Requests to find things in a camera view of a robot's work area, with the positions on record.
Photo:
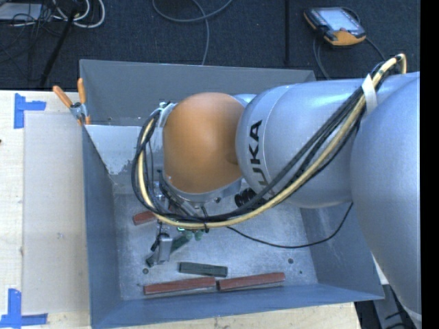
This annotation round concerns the red-brown flat block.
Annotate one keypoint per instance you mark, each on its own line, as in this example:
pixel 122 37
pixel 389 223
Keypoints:
pixel 143 218
pixel 178 285
pixel 252 281

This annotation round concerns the black cylinder on white bracket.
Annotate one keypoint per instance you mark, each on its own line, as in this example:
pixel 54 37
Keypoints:
pixel 245 197

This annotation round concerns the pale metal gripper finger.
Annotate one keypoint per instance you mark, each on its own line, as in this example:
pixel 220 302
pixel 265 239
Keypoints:
pixel 151 261
pixel 165 250

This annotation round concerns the grey metal bin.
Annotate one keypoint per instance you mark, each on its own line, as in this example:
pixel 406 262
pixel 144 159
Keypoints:
pixel 240 252

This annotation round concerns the pale wood flat board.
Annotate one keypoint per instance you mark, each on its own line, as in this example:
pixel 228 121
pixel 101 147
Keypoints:
pixel 51 201

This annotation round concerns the dark green flat block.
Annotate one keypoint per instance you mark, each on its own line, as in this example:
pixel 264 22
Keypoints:
pixel 179 242
pixel 203 269

